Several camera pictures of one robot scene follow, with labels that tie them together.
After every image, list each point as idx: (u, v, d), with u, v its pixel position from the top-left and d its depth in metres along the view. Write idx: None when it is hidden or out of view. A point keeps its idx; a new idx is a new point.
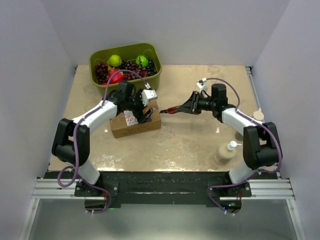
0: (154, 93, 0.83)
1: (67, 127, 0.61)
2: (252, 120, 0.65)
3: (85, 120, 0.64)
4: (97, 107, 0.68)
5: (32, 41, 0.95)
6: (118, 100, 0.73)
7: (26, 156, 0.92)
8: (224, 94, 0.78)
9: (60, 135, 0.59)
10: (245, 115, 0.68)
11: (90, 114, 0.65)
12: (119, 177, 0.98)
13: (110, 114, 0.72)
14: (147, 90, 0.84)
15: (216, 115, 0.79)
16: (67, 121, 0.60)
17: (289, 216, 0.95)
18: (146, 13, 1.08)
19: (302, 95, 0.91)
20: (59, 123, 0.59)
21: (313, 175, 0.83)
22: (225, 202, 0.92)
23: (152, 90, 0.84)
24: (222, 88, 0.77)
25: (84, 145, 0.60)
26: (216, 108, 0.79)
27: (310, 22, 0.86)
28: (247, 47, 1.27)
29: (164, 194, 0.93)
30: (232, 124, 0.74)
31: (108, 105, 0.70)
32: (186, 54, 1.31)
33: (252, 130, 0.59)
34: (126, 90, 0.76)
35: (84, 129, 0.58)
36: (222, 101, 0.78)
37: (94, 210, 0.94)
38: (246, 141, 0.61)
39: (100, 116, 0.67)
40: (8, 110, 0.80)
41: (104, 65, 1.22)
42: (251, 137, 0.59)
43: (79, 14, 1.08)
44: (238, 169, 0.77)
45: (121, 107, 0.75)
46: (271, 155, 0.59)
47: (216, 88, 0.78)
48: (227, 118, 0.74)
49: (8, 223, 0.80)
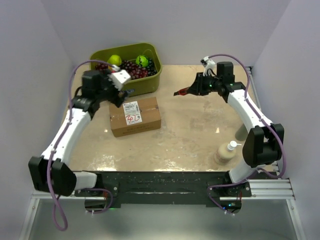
0: (127, 75, 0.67)
1: (42, 164, 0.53)
2: (261, 118, 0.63)
3: (57, 149, 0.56)
4: (66, 125, 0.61)
5: (32, 41, 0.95)
6: (86, 106, 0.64)
7: (26, 156, 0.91)
8: (231, 71, 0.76)
9: (36, 175, 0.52)
10: (255, 110, 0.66)
11: (61, 140, 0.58)
12: (119, 177, 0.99)
13: (84, 121, 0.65)
14: (117, 73, 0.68)
15: (222, 93, 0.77)
16: (38, 160, 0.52)
17: (289, 216, 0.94)
18: (146, 13, 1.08)
19: (302, 95, 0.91)
20: (30, 165, 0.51)
21: (313, 175, 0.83)
22: (225, 202, 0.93)
23: (123, 71, 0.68)
24: (229, 64, 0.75)
25: (67, 177, 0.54)
26: (222, 86, 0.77)
27: (310, 22, 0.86)
28: (248, 47, 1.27)
29: (164, 194, 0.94)
30: (235, 109, 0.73)
31: (77, 117, 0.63)
32: (186, 54, 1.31)
33: (259, 133, 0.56)
34: (91, 85, 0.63)
35: (60, 166, 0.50)
36: (228, 77, 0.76)
37: (94, 210, 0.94)
38: (249, 140, 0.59)
39: (72, 136, 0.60)
40: (8, 110, 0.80)
41: (104, 65, 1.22)
42: (257, 140, 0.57)
43: (79, 14, 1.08)
44: (238, 169, 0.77)
45: (94, 107, 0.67)
46: (270, 156, 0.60)
47: (222, 64, 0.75)
48: (233, 102, 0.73)
49: (8, 223, 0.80)
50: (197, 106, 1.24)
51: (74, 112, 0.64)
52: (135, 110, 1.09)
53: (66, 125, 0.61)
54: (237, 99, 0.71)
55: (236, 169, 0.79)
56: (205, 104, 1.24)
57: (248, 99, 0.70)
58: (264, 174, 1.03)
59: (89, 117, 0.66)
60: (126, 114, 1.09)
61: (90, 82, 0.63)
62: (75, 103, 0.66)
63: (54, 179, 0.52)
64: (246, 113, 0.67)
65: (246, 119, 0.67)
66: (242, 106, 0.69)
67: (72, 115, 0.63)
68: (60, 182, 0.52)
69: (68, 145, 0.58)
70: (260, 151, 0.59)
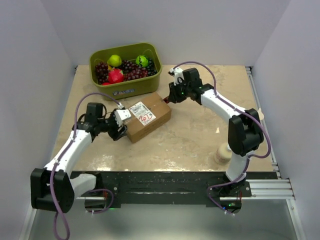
0: (128, 113, 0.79)
1: (42, 176, 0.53)
2: (234, 108, 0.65)
3: (59, 162, 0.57)
4: (70, 142, 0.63)
5: (31, 41, 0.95)
6: (89, 128, 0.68)
7: (26, 156, 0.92)
8: (197, 76, 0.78)
9: (36, 188, 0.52)
10: (227, 103, 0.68)
11: (63, 155, 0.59)
12: (119, 177, 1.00)
13: (85, 143, 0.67)
14: (120, 110, 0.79)
15: (195, 97, 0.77)
16: (40, 171, 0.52)
17: (289, 216, 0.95)
18: (146, 13, 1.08)
19: (302, 96, 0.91)
20: (31, 177, 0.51)
21: (313, 175, 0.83)
22: (225, 202, 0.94)
23: (126, 110, 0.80)
24: (193, 71, 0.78)
25: (67, 191, 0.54)
26: (193, 91, 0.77)
27: (310, 22, 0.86)
28: (248, 47, 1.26)
29: (164, 194, 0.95)
30: (211, 109, 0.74)
31: (80, 136, 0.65)
32: (186, 54, 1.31)
33: (237, 120, 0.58)
34: (97, 111, 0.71)
35: (62, 176, 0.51)
36: (196, 82, 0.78)
37: (94, 210, 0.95)
38: (232, 131, 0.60)
39: (75, 152, 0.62)
40: (8, 110, 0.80)
41: (104, 65, 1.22)
42: (237, 127, 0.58)
43: (79, 14, 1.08)
44: (233, 166, 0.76)
45: (95, 130, 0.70)
46: (255, 141, 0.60)
47: (188, 71, 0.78)
48: (206, 102, 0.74)
49: (8, 223, 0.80)
50: (197, 106, 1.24)
51: (77, 133, 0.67)
52: (144, 109, 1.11)
53: (69, 143, 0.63)
54: (208, 98, 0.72)
55: (230, 167, 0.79)
56: None
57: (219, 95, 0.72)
58: (264, 174, 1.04)
59: (90, 139, 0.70)
60: (137, 117, 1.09)
61: (96, 110, 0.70)
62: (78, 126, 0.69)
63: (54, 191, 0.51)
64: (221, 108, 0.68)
65: (222, 114, 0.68)
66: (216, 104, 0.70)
67: (76, 135, 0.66)
68: (60, 195, 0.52)
69: (70, 159, 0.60)
70: (245, 138, 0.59)
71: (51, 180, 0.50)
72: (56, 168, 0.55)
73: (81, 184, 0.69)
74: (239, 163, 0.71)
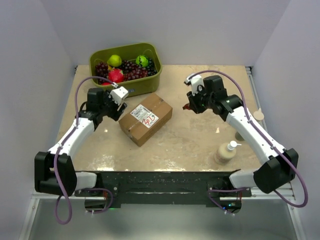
0: (125, 91, 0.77)
1: (47, 159, 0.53)
2: (273, 145, 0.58)
3: (63, 147, 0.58)
4: (73, 129, 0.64)
5: (31, 42, 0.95)
6: (92, 115, 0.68)
7: (26, 156, 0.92)
8: (221, 86, 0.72)
9: (39, 170, 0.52)
10: (262, 133, 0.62)
11: (67, 139, 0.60)
12: (119, 176, 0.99)
13: (88, 131, 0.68)
14: (116, 89, 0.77)
15: (219, 111, 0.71)
16: (44, 154, 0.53)
17: (289, 216, 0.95)
18: (146, 14, 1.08)
19: (302, 96, 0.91)
20: (36, 159, 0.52)
21: (313, 175, 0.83)
22: (225, 202, 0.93)
23: (122, 87, 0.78)
24: (217, 79, 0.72)
25: (72, 174, 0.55)
26: (218, 104, 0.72)
27: (310, 23, 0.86)
28: (248, 47, 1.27)
29: (164, 194, 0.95)
30: (237, 129, 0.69)
31: (83, 123, 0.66)
32: (186, 54, 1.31)
33: (275, 165, 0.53)
34: (97, 99, 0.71)
35: (66, 158, 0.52)
36: (220, 93, 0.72)
37: (94, 211, 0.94)
38: (265, 171, 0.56)
39: (77, 138, 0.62)
40: (8, 110, 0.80)
41: (103, 65, 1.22)
42: (273, 171, 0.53)
43: (79, 14, 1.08)
44: (242, 178, 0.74)
45: (98, 119, 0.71)
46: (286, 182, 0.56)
47: (210, 80, 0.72)
48: (234, 122, 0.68)
49: (8, 222, 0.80)
50: None
51: (80, 120, 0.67)
52: (146, 111, 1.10)
53: (72, 129, 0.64)
54: (239, 120, 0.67)
55: (238, 177, 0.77)
56: None
57: (252, 120, 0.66)
58: None
59: (93, 127, 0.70)
60: (140, 120, 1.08)
61: (96, 98, 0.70)
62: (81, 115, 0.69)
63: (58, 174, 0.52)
64: (255, 137, 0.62)
65: (254, 142, 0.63)
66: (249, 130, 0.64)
67: (79, 122, 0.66)
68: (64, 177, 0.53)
69: (73, 144, 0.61)
70: (278, 181, 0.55)
71: (55, 163, 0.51)
72: (59, 151, 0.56)
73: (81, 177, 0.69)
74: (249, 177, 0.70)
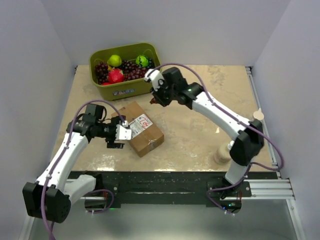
0: (128, 136, 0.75)
1: (36, 190, 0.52)
2: (239, 121, 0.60)
3: (52, 175, 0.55)
4: (63, 149, 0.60)
5: (31, 41, 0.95)
6: (85, 127, 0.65)
7: (26, 156, 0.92)
8: (180, 76, 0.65)
9: (30, 201, 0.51)
10: (228, 113, 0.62)
11: (56, 165, 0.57)
12: (119, 176, 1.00)
13: (80, 147, 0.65)
14: (123, 128, 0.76)
15: (184, 102, 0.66)
16: (33, 185, 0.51)
17: (289, 216, 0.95)
18: (146, 13, 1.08)
19: (302, 95, 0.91)
20: (24, 191, 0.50)
21: (313, 174, 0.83)
22: (225, 202, 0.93)
23: (129, 130, 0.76)
24: (175, 70, 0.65)
25: (62, 202, 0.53)
26: (181, 94, 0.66)
27: (310, 22, 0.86)
28: (248, 47, 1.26)
29: (163, 194, 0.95)
30: (204, 115, 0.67)
31: (74, 141, 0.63)
32: (186, 54, 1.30)
33: (244, 137, 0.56)
34: (95, 111, 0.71)
35: (54, 191, 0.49)
36: (181, 83, 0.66)
37: (94, 210, 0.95)
38: (237, 147, 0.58)
39: (68, 161, 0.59)
40: (8, 110, 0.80)
41: (104, 65, 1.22)
42: (245, 145, 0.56)
43: (79, 14, 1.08)
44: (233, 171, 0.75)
45: (92, 131, 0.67)
46: (257, 149, 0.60)
47: (168, 73, 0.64)
48: (199, 109, 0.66)
49: (8, 222, 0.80)
50: None
51: (72, 136, 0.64)
52: (133, 123, 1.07)
53: (63, 150, 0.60)
54: (204, 106, 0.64)
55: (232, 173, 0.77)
56: None
57: (215, 102, 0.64)
58: (264, 174, 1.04)
59: (86, 140, 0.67)
60: (143, 129, 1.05)
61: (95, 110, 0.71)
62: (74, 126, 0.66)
63: (47, 205, 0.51)
64: (222, 120, 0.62)
65: (221, 123, 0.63)
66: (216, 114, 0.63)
67: (70, 140, 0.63)
68: (53, 208, 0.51)
69: (64, 169, 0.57)
70: (250, 151, 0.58)
71: (42, 198, 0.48)
72: (48, 183, 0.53)
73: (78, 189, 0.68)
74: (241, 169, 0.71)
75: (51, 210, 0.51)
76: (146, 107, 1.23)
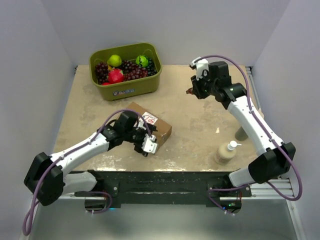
0: (152, 150, 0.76)
1: (44, 163, 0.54)
2: (271, 138, 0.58)
3: (64, 158, 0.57)
4: (85, 143, 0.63)
5: (31, 41, 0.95)
6: (111, 137, 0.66)
7: (26, 156, 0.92)
8: (225, 72, 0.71)
9: (33, 169, 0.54)
10: (263, 125, 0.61)
11: (72, 152, 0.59)
12: (119, 176, 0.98)
13: (99, 150, 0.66)
14: (149, 141, 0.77)
15: (221, 99, 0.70)
16: (44, 157, 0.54)
17: (289, 216, 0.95)
18: (146, 13, 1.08)
19: (302, 95, 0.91)
20: (36, 157, 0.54)
21: (314, 174, 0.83)
22: (225, 202, 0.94)
23: (154, 144, 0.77)
24: (223, 65, 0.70)
25: (56, 187, 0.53)
26: (220, 91, 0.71)
27: (310, 22, 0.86)
28: (248, 47, 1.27)
29: (164, 194, 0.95)
30: (239, 120, 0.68)
31: (98, 141, 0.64)
32: (186, 54, 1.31)
33: (270, 157, 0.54)
34: (127, 123, 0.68)
35: (56, 173, 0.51)
36: (224, 80, 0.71)
37: (94, 210, 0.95)
38: (260, 162, 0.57)
39: (83, 154, 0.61)
40: (8, 109, 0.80)
41: (104, 65, 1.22)
42: (269, 164, 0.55)
43: (79, 14, 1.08)
44: (240, 174, 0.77)
45: (115, 141, 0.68)
46: (279, 172, 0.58)
47: (215, 66, 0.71)
48: (235, 113, 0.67)
49: (8, 222, 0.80)
50: (196, 106, 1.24)
51: (98, 136, 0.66)
52: None
53: (84, 143, 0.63)
54: (241, 110, 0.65)
55: (238, 175, 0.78)
56: (205, 104, 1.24)
57: (254, 111, 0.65)
58: None
59: (106, 148, 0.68)
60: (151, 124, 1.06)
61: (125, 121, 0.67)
62: (103, 130, 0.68)
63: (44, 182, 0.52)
64: (255, 131, 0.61)
65: (252, 134, 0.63)
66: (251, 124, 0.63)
67: (95, 138, 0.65)
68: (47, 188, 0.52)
69: (75, 159, 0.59)
70: (272, 172, 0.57)
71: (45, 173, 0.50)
72: (57, 162, 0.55)
73: (77, 182, 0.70)
74: (247, 174, 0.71)
75: (44, 188, 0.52)
76: (146, 107, 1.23)
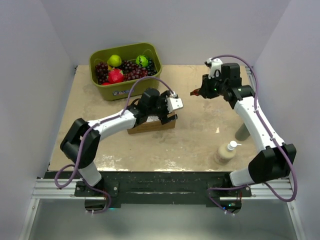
0: (180, 104, 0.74)
1: (82, 128, 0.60)
2: (272, 137, 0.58)
3: (100, 125, 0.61)
4: (116, 115, 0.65)
5: (31, 41, 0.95)
6: (137, 114, 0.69)
7: (26, 156, 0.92)
8: (237, 74, 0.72)
9: (72, 132, 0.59)
10: (265, 124, 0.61)
11: (106, 121, 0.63)
12: (119, 176, 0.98)
13: (126, 125, 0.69)
14: (173, 99, 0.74)
15: (229, 98, 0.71)
16: (83, 122, 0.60)
17: (289, 216, 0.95)
18: (146, 13, 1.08)
19: (301, 95, 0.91)
20: (75, 122, 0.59)
21: (314, 174, 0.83)
22: (225, 202, 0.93)
23: (179, 99, 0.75)
24: (235, 66, 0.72)
25: (92, 152, 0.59)
26: (229, 90, 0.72)
27: (311, 22, 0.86)
28: (248, 47, 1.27)
29: (164, 194, 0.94)
30: (243, 120, 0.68)
31: (127, 116, 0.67)
32: (186, 54, 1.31)
33: (269, 156, 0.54)
34: (150, 101, 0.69)
35: (95, 136, 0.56)
36: (235, 80, 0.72)
37: (94, 210, 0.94)
38: (260, 159, 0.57)
39: (116, 125, 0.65)
40: (8, 109, 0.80)
41: (103, 65, 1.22)
42: (267, 162, 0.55)
43: (79, 14, 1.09)
44: (240, 174, 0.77)
45: (140, 119, 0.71)
46: (278, 174, 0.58)
47: (228, 66, 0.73)
48: (241, 112, 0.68)
49: (8, 222, 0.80)
50: (196, 106, 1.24)
51: (126, 111, 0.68)
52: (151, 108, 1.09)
53: (116, 115, 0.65)
54: (246, 109, 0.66)
55: (238, 175, 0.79)
56: (205, 104, 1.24)
57: (259, 110, 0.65)
58: None
59: (132, 124, 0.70)
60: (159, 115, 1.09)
61: (149, 100, 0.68)
62: (129, 108, 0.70)
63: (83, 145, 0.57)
64: (256, 129, 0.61)
65: (254, 133, 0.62)
66: (253, 123, 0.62)
67: (124, 113, 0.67)
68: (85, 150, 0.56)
69: (109, 128, 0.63)
70: (270, 171, 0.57)
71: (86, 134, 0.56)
72: (95, 127, 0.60)
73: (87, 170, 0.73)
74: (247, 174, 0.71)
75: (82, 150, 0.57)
76: None
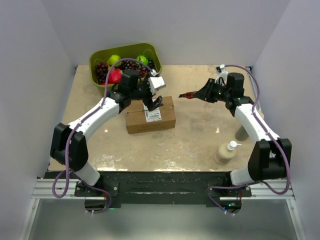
0: (162, 82, 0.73)
1: (64, 132, 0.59)
2: (267, 132, 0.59)
3: (82, 124, 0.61)
4: (97, 108, 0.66)
5: (31, 41, 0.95)
6: (119, 99, 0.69)
7: (26, 156, 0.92)
8: (241, 85, 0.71)
9: (56, 140, 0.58)
10: (261, 124, 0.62)
11: (87, 118, 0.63)
12: (119, 176, 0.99)
13: (112, 112, 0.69)
14: (154, 78, 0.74)
15: (229, 107, 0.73)
16: (64, 126, 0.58)
17: (289, 216, 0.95)
18: (146, 13, 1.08)
19: (302, 95, 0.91)
20: (56, 128, 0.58)
21: (313, 174, 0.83)
22: (225, 202, 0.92)
23: (160, 77, 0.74)
24: (240, 78, 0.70)
25: (82, 152, 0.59)
26: (230, 100, 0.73)
27: (310, 22, 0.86)
28: (248, 47, 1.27)
29: (164, 194, 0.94)
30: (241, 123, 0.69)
31: (108, 105, 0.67)
32: (186, 54, 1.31)
33: (265, 147, 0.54)
34: (130, 82, 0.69)
35: (79, 137, 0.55)
36: (238, 92, 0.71)
37: (94, 210, 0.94)
38: (255, 153, 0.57)
39: (99, 118, 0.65)
40: (8, 110, 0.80)
41: (103, 65, 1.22)
42: (262, 154, 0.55)
43: (79, 14, 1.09)
44: (240, 174, 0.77)
45: (124, 103, 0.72)
46: (275, 172, 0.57)
47: (233, 77, 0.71)
48: (239, 116, 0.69)
49: (8, 222, 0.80)
50: (196, 106, 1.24)
51: (106, 100, 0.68)
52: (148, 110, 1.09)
53: (97, 108, 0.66)
54: (244, 112, 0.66)
55: (238, 175, 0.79)
56: (205, 104, 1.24)
57: (256, 112, 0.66)
58: None
59: (117, 110, 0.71)
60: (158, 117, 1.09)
61: (128, 81, 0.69)
62: (110, 94, 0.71)
63: (70, 149, 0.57)
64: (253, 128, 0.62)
65: (251, 132, 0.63)
66: (250, 122, 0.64)
67: (105, 103, 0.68)
68: (74, 154, 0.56)
69: (93, 123, 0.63)
70: (267, 168, 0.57)
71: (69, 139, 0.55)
72: (77, 128, 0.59)
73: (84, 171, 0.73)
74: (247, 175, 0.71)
75: (71, 154, 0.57)
76: None
